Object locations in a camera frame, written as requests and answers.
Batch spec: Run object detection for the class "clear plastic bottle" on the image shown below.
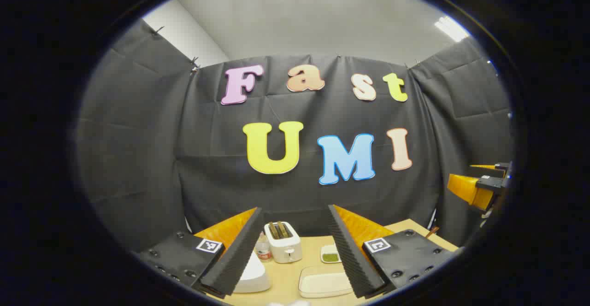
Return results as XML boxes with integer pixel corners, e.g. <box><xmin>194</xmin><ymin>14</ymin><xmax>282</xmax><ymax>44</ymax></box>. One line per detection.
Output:
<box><xmin>255</xmin><ymin>232</ymin><xmax>272</xmax><ymax>263</ymax></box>

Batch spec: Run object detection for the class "white divided grain dish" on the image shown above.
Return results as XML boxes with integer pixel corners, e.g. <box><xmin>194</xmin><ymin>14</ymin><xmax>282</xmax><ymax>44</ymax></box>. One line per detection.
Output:
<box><xmin>320</xmin><ymin>245</ymin><xmax>342</xmax><ymax>264</ymax></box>

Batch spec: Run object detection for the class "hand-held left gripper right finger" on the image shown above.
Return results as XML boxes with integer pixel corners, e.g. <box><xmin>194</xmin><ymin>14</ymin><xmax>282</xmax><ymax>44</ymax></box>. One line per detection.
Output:
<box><xmin>327</xmin><ymin>204</ymin><xmax>461</xmax><ymax>299</ymax></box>

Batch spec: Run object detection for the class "small ceiling light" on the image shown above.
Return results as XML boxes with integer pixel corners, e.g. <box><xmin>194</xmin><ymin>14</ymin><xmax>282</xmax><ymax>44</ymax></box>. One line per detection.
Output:
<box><xmin>434</xmin><ymin>16</ymin><xmax>470</xmax><ymax>43</ymax></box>

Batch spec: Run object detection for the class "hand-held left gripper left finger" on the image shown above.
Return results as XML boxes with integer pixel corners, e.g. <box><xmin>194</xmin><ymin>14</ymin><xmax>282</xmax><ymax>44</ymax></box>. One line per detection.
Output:
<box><xmin>131</xmin><ymin>207</ymin><xmax>265</xmax><ymax>299</ymax></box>

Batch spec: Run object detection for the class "white toaster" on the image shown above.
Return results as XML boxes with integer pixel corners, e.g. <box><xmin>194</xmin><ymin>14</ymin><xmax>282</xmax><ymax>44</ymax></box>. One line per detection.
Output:
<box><xmin>264</xmin><ymin>222</ymin><xmax>303</xmax><ymax>264</ymax></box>

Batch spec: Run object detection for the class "white rice cooker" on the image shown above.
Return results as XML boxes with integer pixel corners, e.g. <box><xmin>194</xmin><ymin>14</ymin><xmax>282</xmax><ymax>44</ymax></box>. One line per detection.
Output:
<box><xmin>233</xmin><ymin>250</ymin><xmax>271</xmax><ymax>294</ymax></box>

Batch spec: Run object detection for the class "beige rectangular tray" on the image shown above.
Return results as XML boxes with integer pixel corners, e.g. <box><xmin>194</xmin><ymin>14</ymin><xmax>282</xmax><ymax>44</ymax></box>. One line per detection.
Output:
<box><xmin>298</xmin><ymin>266</ymin><xmax>354</xmax><ymax>299</ymax></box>

